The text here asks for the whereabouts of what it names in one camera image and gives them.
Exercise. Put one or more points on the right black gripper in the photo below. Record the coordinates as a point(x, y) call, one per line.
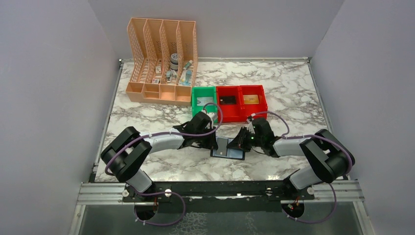
point(239, 141)

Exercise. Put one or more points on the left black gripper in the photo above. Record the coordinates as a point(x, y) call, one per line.
point(212, 143)

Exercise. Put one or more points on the black leather card holder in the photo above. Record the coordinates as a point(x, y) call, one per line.
point(232, 153)

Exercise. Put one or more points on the black card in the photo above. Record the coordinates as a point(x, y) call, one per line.
point(227, 100)
point(222, 150)

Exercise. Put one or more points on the red plastic bin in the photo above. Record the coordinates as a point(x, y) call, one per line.
point(255, 108)
point(231, 113)

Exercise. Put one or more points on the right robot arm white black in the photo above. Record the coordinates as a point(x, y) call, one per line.
point(328, 158)

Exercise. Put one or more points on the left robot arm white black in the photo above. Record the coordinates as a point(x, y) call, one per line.
point(125, 155)

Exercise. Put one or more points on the silver card in green bin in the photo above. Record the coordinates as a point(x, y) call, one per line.
point(202, 101)

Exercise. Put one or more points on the black card in red bin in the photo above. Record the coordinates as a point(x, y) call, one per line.
point(227, 100)

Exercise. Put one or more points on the gold card in red bin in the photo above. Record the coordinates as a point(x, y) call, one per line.
point(250, 99)

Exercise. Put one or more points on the blue packaged item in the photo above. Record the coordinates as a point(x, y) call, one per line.
point(186, 76)

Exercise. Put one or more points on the round grey tin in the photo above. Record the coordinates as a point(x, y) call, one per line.
point(174, 61)

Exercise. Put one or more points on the peach plastic file organizer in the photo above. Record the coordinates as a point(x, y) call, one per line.
point(152, 42)

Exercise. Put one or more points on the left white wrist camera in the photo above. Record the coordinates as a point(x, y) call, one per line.
point(212, 115)

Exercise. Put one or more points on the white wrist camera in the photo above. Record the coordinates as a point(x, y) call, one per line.
point(212, 115)
point(250, 126)

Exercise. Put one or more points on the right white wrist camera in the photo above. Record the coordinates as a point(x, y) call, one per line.
point(250, 126)

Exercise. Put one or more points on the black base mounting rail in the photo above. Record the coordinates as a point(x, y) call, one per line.
point(215, 196)

